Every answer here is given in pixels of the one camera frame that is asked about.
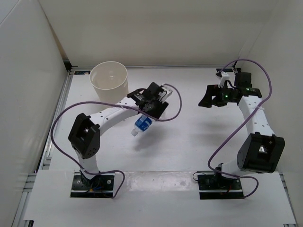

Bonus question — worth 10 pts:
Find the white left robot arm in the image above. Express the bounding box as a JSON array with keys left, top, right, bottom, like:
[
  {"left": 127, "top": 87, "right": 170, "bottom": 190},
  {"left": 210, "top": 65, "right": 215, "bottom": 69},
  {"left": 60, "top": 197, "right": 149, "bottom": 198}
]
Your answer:
[{"left": 68, "top": 82, "right": 172, "bottom": 189}]

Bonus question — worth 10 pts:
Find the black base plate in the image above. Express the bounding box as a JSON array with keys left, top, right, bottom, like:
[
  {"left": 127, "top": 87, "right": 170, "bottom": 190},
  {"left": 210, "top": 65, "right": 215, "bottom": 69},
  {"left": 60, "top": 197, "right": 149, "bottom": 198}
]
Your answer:
[
  {"left": 197, "top": 172, "right": 244, "bottom": 200},
  {"left": 70, "top": 172, "right": 115, "bottom": 198}
]

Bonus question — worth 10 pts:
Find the white plastic bin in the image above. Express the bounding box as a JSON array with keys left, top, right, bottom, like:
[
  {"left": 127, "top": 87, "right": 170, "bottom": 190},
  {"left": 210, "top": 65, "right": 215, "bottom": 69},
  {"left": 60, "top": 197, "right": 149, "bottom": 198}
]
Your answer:
[{"left": 89, "top": 61, "right": 128, "bottom": 104}]

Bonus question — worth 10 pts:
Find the aluminium frame rail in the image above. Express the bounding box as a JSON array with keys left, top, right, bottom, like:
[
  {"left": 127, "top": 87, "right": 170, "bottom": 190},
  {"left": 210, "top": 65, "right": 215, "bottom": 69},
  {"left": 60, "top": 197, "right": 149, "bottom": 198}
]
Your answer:
[{"left": 11, "top": 70, "right": 71, "bottom": 227}]

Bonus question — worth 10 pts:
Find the black right logo sticker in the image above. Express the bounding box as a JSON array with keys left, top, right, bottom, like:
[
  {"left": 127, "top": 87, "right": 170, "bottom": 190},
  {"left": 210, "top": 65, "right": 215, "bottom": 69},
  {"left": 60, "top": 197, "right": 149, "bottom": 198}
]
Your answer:
[{"left": 216, "top": 68, "right": 233, "bottom": 72}]

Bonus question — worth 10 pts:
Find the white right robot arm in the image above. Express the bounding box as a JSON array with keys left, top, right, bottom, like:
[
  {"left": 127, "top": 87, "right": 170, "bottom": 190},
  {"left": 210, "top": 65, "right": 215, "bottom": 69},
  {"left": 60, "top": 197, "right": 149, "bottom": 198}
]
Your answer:
[{"left": 198, "top": 71, "right": 285, "bottom": 189}]

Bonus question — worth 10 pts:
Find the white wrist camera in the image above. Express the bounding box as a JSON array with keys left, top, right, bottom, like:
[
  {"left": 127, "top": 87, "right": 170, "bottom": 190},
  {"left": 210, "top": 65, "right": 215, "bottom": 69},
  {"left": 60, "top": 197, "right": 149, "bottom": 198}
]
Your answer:
[
  {"left": 159, "top": 84, "right": 173, "bottom": 102},
  {"left": 216, "top": 71, "right": 230, "bottom": 87}
]

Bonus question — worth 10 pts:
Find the blue label plastic bottle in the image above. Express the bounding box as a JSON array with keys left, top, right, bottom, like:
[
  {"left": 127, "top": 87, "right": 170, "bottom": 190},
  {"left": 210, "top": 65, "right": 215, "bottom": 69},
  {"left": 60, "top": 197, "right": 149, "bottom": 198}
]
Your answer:
[{"left": 131, "top": 114, "right": 152, "bottom": 137}]

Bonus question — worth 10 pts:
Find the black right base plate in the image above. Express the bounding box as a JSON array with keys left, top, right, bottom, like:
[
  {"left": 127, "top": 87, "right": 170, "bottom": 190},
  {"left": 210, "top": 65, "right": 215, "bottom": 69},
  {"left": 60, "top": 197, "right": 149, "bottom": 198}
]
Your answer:
[{"left": 197, "top": 172, "right": 244, "bottom": 200}]

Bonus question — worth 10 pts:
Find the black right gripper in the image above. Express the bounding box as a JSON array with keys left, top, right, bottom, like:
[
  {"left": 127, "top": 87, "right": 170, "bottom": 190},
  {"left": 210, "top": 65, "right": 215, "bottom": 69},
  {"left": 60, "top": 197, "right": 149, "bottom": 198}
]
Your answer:
[{"left": 198, "top": 85, "right": 236, "bottom": 108}]

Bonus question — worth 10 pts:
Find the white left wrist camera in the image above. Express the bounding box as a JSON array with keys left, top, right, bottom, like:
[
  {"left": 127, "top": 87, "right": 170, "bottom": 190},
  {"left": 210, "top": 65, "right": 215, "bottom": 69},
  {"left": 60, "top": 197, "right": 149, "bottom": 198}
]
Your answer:
[{"left": 159, "top": 84, "right": 173, "bottom": 102}]

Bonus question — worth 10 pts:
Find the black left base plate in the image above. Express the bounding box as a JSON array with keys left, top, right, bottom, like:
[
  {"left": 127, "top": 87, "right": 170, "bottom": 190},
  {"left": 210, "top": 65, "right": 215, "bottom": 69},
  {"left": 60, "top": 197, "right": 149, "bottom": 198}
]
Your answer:
[{"left": 70, "top": 172, "right": 115, "bottom": 198}]

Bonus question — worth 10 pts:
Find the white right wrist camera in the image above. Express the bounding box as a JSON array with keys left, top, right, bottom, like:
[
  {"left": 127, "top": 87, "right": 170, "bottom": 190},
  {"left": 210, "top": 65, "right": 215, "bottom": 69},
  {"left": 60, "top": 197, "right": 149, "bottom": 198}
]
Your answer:
[{"left": 216, "top": 71, "right": 230, "bottom": 87}]

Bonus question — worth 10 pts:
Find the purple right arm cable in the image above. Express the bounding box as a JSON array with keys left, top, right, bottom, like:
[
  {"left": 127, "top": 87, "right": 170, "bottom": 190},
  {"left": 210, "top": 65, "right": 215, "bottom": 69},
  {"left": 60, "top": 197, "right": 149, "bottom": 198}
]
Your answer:
[{"left": 207, "top": 58, "right": 272, "bottom": 198}]

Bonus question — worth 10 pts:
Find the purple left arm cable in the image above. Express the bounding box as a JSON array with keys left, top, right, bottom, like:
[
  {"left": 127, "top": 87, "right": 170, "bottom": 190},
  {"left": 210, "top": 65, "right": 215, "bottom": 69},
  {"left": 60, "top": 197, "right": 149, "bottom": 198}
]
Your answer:
[{"left": 51, "top": 83, "right": 183, "bottom": 198}]

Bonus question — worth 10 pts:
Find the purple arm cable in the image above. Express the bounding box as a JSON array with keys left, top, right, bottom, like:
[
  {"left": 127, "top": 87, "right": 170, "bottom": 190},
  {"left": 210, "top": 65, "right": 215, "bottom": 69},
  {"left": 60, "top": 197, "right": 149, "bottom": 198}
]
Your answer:
[
  {"left": 51, "top": 83, "right": 183, "bottom": 198},
  {"left": 207, "top": 58, "right": 272, "bottom": 198}
]

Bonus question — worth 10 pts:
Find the black logo sticker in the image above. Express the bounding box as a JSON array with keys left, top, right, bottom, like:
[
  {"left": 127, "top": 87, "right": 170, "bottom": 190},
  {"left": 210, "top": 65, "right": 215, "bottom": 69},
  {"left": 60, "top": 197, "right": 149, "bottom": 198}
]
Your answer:
[
  {"left": 74, "top": 70, "right": 90, "bottom": 75},
  {"left": 216, "top": 68, "right": 233, "bottom": 72}
]

